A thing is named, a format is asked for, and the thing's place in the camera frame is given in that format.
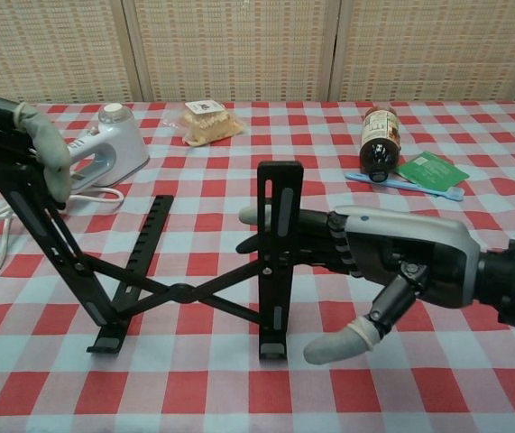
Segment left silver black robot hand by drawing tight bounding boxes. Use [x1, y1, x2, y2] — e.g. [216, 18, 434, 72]
[0, 83, 73, 211]

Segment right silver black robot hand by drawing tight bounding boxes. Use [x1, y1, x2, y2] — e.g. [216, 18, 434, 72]
[235, 205, 486, 366]

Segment black folding laptop stand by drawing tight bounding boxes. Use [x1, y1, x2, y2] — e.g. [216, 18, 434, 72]
[0, 161, 306, 361]

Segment red white checkered tablecloth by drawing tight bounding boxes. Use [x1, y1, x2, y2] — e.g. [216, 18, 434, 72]
[0, 99, 515, 433]

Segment white handheld steam iron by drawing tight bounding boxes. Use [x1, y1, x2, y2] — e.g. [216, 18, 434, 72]
[65, 103, 151, 190]

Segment green paper packet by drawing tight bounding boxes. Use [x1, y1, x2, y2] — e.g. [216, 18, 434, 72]
[395, 151, 471, 190]

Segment light blue toothbrush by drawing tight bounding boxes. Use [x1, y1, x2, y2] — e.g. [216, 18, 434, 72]
[345, 170, 465, 201]

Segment woven bamboo screen panel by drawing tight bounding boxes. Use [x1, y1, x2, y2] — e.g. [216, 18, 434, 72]
[328, 0, 515, 103]
[0, 0, 143, 106]
[133, 0, 343, 104]

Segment brown bottle with label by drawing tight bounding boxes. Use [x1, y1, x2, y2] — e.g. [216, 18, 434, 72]
[358, 104, 403, 183]

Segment clear bag of snacks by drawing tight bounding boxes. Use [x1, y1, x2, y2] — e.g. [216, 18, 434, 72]
[179, 99, 245, 147]

